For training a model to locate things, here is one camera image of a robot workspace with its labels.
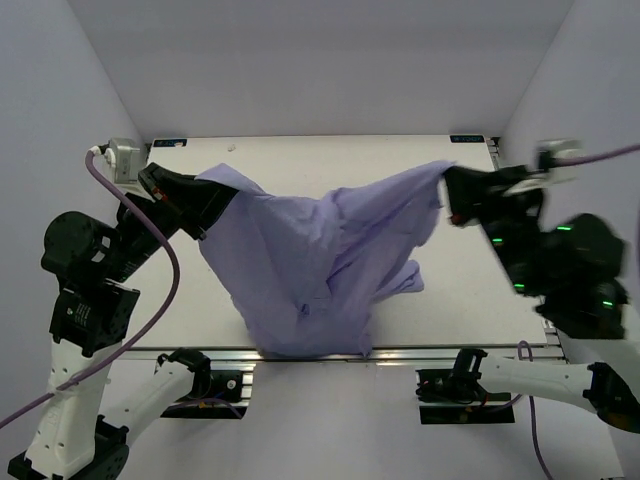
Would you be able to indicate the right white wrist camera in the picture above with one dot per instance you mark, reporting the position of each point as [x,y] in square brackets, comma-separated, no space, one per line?
[554,153]

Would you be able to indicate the lilac zip jacket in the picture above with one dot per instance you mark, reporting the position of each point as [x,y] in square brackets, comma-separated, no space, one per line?
[304,274]

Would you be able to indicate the right blue table label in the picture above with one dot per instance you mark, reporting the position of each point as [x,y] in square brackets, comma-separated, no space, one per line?
[464,139]

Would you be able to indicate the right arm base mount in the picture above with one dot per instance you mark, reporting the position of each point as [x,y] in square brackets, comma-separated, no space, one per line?
[454,396]

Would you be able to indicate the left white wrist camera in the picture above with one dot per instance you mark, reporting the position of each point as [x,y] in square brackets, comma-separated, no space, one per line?
[121,160]

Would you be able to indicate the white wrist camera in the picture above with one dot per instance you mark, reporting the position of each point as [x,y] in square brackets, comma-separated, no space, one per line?
[121,160]
[554,153]

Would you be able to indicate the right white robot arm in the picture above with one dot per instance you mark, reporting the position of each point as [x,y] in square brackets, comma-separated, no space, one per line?
[574,270]

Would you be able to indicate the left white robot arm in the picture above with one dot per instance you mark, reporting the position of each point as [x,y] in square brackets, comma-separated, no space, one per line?
[92,261]

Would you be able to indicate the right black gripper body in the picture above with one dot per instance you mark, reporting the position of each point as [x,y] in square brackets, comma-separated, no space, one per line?
[506,224]

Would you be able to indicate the left blue table label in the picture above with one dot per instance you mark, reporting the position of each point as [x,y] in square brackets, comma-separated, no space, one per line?
[169,143]

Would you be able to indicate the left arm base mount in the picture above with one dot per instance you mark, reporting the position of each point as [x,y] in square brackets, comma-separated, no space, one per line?
[222,395]

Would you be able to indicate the blue table label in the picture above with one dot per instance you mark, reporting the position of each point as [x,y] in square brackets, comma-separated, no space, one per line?
[169,143]
[464,139]

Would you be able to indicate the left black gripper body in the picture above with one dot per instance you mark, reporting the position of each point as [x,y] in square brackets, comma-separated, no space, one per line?
[139,242]

